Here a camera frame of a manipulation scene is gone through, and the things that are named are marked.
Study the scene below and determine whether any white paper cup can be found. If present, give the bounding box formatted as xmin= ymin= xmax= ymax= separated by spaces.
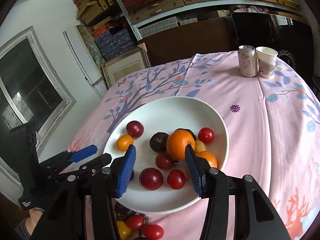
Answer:
xmin=255 ymin=47 xmax=278 ymax=79

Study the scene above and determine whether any dark cabinet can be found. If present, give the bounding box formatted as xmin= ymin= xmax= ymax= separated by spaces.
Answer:
xmin=141 ymin=12 xmax=314 ymax=85

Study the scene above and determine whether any red plum in plate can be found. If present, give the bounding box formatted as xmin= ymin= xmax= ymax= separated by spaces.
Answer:
xmin=126 ymin=121 xmax=144 ymax=138

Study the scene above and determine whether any dark plum in plate back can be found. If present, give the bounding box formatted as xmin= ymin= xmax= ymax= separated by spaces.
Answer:
xmin=149 ymin=132 xmax=169 ymax=153

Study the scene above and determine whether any pink drink can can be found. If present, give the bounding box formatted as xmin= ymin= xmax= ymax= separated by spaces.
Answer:
xmin=238 ymin=46 xmax=258 ymax=77

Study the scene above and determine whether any large red plum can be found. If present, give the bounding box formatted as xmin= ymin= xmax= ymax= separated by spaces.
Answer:
xmin=139 ymin=167 xmax=164 ymax=191

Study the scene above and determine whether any pink deer print tablecloth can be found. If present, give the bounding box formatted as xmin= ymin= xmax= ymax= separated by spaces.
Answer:
xmin=68 ymin=51 xmax=319 ymax=239

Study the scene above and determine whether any small red tomato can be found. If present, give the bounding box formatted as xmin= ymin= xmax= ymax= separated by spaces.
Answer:
xmin=167 ymin=169 xmax=186 ymax=190

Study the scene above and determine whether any small brown round fruit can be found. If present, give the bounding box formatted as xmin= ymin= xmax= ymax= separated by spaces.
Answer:
xmin=194 ymin=140 xmax=206 ymax=153

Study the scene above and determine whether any stack of blue patterned boxes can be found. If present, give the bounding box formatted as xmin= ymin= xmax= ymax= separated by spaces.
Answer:
xmin=92 ymin=24 xmax=135 ymax=61

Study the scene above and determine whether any dark fruit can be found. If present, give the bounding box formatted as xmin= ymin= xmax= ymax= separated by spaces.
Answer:
xmin=114 ymin=202 xmax=136 ymax=221

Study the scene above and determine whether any dark plum in plate front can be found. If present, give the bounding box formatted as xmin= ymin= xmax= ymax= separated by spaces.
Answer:
xmin=175 ymin=128 xmax=197 ymax=141

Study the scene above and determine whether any person's left hand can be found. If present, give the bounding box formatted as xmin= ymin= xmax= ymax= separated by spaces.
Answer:
xmin=25 ymin=208 xmax=43 ymax=235

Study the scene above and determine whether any white oval plate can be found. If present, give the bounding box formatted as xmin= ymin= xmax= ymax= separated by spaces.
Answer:
xmin=104 ymin=96 xmax=229 ymax=214

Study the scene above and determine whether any large mandarin orange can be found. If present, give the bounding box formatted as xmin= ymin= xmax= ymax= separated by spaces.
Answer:
xmin=166 ymin=129 xmax=195 ymax=161

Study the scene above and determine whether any window with frame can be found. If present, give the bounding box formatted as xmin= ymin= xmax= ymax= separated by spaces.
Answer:
xmin=0 ymin=26 xmax=77 ymax=156

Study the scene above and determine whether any framed picture leaning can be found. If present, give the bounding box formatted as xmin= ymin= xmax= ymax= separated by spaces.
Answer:
xmin=101 ymin=46 xmax=150 ymax=88

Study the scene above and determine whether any dark plum in plate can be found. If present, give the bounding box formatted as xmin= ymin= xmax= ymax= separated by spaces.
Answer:
xmin=175 ymin=128 xmax=197 ymax=141
xmin=149 ymin=132 xmax=169 ymax=153

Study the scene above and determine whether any yellow-green orange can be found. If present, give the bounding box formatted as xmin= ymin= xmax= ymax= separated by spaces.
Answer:
xmin=116 ymin=220 xmax=132 ymax=240

